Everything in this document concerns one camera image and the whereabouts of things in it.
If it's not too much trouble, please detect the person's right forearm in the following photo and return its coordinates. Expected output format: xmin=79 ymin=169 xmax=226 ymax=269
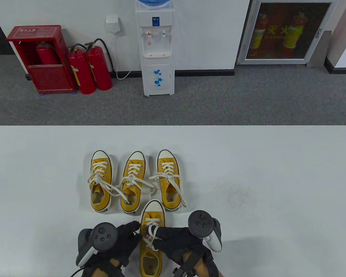
xmin=185 ymin=252 xmax=224 ymax=277

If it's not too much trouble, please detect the person's left hand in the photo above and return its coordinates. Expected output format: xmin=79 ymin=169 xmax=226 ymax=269
xmin=86 ymin=221 xmax=142 ymax=269

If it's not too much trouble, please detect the person's left forearm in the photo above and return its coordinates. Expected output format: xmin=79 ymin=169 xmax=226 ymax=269
xmin=82 ymin=258 xmax=123 ymax=277

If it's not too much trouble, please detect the red yellow fire extinguisher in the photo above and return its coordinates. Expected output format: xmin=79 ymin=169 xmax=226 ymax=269
xmin=283 ymin=12 xmax=306 ymax=57
xmin=249 ymin=13 xmax=268 ymax=57

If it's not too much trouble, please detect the white wall box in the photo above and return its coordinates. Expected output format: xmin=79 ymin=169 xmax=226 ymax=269
xmin=106 ymin=16 xmax=122 ymax=34

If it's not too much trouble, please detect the white shoe lace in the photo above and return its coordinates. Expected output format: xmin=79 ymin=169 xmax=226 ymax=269
xmin=141 ymin=218 xmax=162 ymax=251
xmin=87 ymin=162 xmax=131 ymax=203
xmin=148 ymin=162 xmax=186 ymax=208
xmin=115 ymin=163 xmax=157 ymax=199

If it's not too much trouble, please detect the red extinguisher cabinet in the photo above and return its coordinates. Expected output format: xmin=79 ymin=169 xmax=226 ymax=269
xmin=6 ymin=25 xmax=77 ymax=95

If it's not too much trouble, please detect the white water dispenser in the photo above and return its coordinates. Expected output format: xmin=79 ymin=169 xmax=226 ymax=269
xmin=135 ymin=3 xmax=175 ymax=97

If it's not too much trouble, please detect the white power cable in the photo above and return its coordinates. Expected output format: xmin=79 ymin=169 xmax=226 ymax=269
xmin=112 ymin=32 xmax=140 ymax=80

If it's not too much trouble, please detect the silver framed glass cabinet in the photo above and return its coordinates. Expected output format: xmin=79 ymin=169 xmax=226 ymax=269
xmin=236 ymin=0 xmax=339 ymax=65

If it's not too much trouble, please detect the yellow canvas shoe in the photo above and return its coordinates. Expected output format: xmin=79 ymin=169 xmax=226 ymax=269
xmin=156 ymin=149 xmax=181 ymax=211
xmin=139 ymin=199 xmax=166 ymax=277
xmin=90 ymin=150 xmax=115 ymax=214
xmin=121 ymin=151 xmax=148 ymax=214

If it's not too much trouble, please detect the blue water bottle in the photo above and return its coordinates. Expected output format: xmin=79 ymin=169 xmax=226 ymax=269
xmin=136 ymin=0 xmax=171 ymax=9

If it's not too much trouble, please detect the dark grey hand controller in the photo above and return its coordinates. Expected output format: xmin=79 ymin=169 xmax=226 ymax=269
xmin=188 ymin=210 xmax=222 ymax=253
xmin=76 ymin=222 xmax=118 ymax=267

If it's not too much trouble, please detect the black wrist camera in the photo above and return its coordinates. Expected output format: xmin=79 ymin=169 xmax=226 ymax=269
xmin=173 ymin=267 xmax=195 ymax=277

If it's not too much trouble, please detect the person's right hand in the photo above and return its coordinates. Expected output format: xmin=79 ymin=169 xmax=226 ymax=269
xmin=151 ymin=227 xmax=214 ymax=267

